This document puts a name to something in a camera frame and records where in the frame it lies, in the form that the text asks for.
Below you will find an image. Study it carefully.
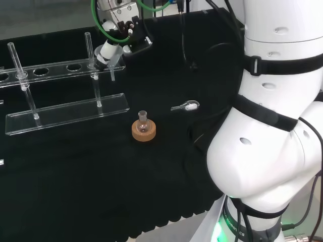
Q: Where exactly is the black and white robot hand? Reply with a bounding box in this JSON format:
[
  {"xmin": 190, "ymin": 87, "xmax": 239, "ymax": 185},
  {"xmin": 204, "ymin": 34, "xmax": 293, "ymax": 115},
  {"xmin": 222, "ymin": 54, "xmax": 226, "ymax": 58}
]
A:
[{"xmin": 93, "ymin": 0, "xmax": 153, "ymax": 73}]

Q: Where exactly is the small glass weighing funnel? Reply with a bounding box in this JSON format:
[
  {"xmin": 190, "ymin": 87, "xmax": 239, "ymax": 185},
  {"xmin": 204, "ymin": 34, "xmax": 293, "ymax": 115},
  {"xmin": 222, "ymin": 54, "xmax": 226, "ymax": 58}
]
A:
[{"xmin": 171, "ymin": 100, "xmax": 200, "ymax": 112}]

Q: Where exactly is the clear acrylic funnel stand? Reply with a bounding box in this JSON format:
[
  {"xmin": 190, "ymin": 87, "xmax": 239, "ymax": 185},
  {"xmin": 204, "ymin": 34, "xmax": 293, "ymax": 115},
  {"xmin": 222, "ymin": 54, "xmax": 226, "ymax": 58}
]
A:
[{"xmin": 0, "ymin": 31, "xmax": 131, "ymax": 137}]

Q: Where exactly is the round-bottom glass flask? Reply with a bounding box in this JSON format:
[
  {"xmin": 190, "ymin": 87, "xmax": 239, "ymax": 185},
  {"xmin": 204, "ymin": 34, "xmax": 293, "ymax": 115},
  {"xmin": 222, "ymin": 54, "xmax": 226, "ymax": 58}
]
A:
[{"xmin": 136, "ymin": 110, "xmax": 152, "ymax": 133}]

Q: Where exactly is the black bench cloth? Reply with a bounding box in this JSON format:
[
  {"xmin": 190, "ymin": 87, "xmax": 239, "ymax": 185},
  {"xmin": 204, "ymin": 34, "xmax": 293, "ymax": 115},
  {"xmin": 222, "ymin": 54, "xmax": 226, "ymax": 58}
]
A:
[{"xmin": 0, "ymin": 7, "xmax": 247, "ymax": 242}]

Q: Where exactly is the green cable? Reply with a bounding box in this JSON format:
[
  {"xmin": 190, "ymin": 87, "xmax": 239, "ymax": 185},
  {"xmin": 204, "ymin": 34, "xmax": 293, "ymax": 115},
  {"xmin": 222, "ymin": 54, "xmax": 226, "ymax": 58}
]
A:
[{"xmin": 90, "ymin": 0, "xmax": 173, "ymax": 43}]

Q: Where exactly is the cork ring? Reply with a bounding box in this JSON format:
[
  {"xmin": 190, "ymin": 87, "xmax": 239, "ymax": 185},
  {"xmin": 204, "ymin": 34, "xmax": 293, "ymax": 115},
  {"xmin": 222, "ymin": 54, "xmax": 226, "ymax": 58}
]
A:
[{"xmin": 131, "ymin": 120, "xmax": 156, "ymax": 143}]

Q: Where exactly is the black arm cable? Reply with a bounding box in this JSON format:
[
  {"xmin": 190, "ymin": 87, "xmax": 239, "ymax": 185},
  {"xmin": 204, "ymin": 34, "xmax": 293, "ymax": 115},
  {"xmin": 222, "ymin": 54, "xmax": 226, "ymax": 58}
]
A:
[{"xmin": 281, "ymin": 117, "xmax": 323, "ymax": 242}]

